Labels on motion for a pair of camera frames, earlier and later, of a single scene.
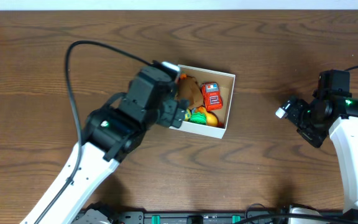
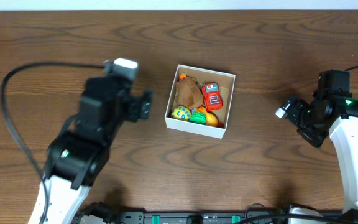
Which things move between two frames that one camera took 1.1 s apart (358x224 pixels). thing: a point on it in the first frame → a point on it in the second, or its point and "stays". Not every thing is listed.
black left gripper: (173, 112) → (145, 104)
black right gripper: (316, 137) stays
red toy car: (212, 96) stays
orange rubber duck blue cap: (211, 119) stays
